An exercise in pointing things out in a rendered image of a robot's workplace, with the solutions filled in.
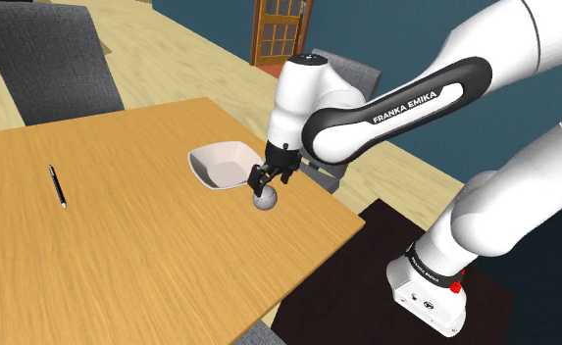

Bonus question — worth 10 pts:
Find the grey ball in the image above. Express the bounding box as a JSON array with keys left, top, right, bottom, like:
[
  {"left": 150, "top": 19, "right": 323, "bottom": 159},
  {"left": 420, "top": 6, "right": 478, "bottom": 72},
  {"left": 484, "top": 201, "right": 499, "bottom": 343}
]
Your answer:
[{"left": 252, "top": 184, "right": 280, "bottom": 212}]

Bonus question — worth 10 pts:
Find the white square bowl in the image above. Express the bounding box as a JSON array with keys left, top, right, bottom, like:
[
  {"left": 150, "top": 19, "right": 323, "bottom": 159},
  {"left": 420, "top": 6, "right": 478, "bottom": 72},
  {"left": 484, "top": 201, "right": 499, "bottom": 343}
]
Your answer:
[{"left": 187, "top": 140, "right": 266, "bottom": 191}]

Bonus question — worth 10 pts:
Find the grey fabric chair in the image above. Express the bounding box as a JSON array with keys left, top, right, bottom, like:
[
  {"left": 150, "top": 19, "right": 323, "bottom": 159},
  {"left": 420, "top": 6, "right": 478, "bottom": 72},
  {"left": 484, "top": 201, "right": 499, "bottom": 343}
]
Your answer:
[
  {"left": 0, "top": 0, "right": 126, "bottom": 127},
  {"left": 233, "top": 320, "right": 287, "bottom": 345},
  {"left": 301, "top": 47, "right": 383, "bottom": 195}
]

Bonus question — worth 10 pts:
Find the wooden door with panes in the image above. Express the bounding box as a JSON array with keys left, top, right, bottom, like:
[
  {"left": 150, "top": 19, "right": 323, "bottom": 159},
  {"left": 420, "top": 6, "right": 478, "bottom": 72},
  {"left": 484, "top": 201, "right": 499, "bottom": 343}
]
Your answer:
[{"left": 249, "top": 0, "right": 316, "bottom": 69}]

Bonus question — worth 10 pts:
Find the dark robot stand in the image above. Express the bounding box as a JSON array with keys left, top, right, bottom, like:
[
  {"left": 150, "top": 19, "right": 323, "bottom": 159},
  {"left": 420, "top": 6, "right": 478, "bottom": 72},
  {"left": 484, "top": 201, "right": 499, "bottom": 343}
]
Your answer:
[{"left": 271, "top": 198, "right": 517, "bottom": 345}]

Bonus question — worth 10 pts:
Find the wooden table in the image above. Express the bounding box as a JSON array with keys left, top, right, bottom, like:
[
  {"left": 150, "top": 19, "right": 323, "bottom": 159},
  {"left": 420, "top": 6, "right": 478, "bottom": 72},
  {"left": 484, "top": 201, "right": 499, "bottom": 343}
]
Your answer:
[{"left": 0, "top": 96, "right": 367, "bottom": 345}]

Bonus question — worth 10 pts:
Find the dark blue pen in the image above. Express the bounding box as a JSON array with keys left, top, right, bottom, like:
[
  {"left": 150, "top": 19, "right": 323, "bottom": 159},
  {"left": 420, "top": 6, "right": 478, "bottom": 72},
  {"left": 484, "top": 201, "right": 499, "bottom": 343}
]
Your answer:
[{"left": 47, "top": 164, "right": 69, "bottom": 210}]

